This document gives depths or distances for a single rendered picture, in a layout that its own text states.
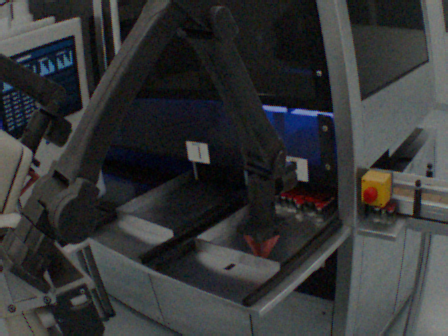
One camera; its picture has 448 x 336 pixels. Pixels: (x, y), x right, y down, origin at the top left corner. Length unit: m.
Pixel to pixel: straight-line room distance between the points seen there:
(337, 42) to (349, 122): 0.20
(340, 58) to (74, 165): 0.69
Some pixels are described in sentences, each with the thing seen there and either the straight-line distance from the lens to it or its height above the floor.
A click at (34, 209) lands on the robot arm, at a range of 0.68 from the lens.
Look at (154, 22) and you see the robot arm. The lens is 0.70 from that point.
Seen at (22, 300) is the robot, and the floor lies 1.13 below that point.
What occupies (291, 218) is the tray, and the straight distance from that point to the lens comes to 1.33.
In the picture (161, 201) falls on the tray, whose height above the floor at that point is 0.88.
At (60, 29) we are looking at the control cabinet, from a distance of 1.72.
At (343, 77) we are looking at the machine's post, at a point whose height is 1.28.
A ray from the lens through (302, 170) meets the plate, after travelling 1.27.
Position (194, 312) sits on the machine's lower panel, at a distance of 1.96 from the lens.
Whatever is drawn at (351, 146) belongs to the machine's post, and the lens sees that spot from 1.17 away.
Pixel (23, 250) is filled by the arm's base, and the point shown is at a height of 1.21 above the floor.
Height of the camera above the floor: 1.49
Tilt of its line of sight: 21 degrees down
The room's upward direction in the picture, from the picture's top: 8 degrees counter-clockwise
